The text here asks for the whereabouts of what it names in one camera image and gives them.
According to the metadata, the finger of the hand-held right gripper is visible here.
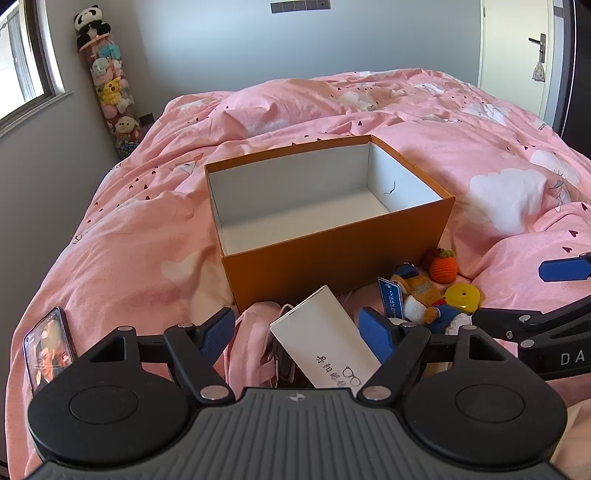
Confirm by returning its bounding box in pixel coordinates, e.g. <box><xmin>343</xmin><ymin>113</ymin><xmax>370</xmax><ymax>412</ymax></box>
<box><xmin>540</xmin><ymin>253</ymin><xmax>591</xmax><ymax>282</ymax></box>
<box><xmin>473</xmin><ymin>308</ymin><xmax>591</xmax><ymax>347</ymax></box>

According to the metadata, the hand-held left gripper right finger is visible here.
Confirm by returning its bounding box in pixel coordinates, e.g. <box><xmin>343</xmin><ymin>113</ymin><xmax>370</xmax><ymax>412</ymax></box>
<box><xmin>358</xmin><ymin>307</ymin><xmax>511</xmax><ymax>404</ymax></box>

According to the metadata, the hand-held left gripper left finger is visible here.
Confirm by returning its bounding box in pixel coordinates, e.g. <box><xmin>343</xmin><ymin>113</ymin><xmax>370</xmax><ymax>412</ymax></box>
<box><xmin>83</xmin><ymin>308</ymin><xmax>236</xmax><ymax>404</ymax></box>

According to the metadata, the pink fabric pouch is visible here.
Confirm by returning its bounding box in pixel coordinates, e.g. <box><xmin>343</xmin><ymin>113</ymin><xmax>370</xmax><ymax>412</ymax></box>
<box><xmin>225</xmin><ymin>302</ymin><xmax>287</xmax><ymax>393</ymax></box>

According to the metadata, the white glasses box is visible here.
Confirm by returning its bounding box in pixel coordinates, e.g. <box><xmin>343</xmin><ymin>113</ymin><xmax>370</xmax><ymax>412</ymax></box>
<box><xmin>269</xmin><ymin>285</ymin><xmax>383</xmax><ymax>391</ymax></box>

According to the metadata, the brown plush toy blue tag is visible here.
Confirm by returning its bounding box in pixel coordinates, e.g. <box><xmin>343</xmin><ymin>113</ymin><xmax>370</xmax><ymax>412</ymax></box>
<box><xmin>378</xmin><ymin>262</ymin><xmax>474</xmax><ymax>335</ymax></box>

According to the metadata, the yellow round toy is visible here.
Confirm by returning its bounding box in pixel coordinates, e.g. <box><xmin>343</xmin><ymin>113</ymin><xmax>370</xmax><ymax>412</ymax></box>
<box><xmin>444</xmin><ymin>283</ymin><xmax>482</xmax><ymax>316</ymax></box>

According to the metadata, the orange cardboard box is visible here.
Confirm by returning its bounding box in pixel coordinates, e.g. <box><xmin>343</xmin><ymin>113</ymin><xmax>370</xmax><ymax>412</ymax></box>
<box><xmin>204</xmin><ymin>134</ymin><xmax>456</xmax><ymax>315</ymax></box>

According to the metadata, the crocheted orange strawberry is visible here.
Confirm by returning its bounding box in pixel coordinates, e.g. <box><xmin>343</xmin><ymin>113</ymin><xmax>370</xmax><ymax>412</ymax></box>
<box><xmin>425</xmin><ymin>248</ymin><xmax>458</xmax><ymax>281</ymax></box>

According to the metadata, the pink printed quilt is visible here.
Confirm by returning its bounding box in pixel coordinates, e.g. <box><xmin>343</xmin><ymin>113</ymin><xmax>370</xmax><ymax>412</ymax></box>
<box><xmin>0</xmin><ymin>69</ymin><xmax>591</xmax><ymax>480</ymax></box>

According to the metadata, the black smartphone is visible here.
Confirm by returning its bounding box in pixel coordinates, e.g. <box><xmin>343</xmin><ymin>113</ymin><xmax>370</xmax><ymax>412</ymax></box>
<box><xmin>23</xmin><ymin>306</ymin><xmax>77</xmax><ymax>395</ymax></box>

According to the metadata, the dark wardrobe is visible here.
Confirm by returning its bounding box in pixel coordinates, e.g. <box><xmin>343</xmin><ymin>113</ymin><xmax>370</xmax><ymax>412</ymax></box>
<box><xmin>551</xmin><ymin>0</ymin><xmax>591</xmax><ymax>139</ymax></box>

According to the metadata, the white door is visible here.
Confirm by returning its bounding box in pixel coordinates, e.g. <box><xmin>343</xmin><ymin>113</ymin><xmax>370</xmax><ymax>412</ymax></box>
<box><xmin>479</xmin><ymin>0</ymin><xmax>575</xmax><ymax>116</ymax></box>

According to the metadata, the clear tube of plush toys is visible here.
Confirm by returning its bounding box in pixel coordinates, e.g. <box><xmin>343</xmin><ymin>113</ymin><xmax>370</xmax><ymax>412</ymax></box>
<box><xmin>78</xmin><ymin>34</ymin><xmax>144</xmax><ymax>155</ymax></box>

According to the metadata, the panda plush toy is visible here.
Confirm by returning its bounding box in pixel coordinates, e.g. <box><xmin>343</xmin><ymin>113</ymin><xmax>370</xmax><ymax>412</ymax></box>
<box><xmin>74</xmin><ymin>4</ymin><xmax>112</xmax><ymax>40</ymax></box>

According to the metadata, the window with dark frame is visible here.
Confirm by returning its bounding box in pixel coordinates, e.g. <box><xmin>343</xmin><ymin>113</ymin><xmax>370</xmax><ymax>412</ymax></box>
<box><xmin>0</xmin><ymin>0</ymin><xmax>75</xmax><ymax>137</ymax></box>

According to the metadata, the grey wall switch panel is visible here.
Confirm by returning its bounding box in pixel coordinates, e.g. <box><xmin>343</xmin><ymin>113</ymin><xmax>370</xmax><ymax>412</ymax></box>
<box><xmin>271</xmin><ymin>0</ymin><xmax>331</xmax><ymax>14</ymax></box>

